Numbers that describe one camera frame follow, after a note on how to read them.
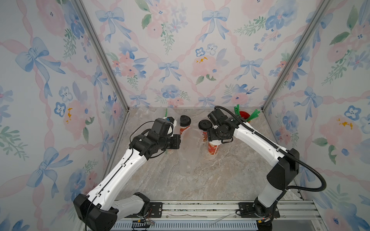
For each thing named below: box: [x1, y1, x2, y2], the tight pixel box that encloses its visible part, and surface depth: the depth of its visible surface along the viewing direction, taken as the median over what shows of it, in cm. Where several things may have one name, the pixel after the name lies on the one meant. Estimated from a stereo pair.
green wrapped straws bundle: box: [233, 103, 261, 122], surface depth 94 cm
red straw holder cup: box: [239, 110, 251, 120], surface depth 99 cm
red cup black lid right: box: [198, 119, 213, 142], surface depth 90 cm
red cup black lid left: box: [179, 115, 192, 136], surface depth 92 cm
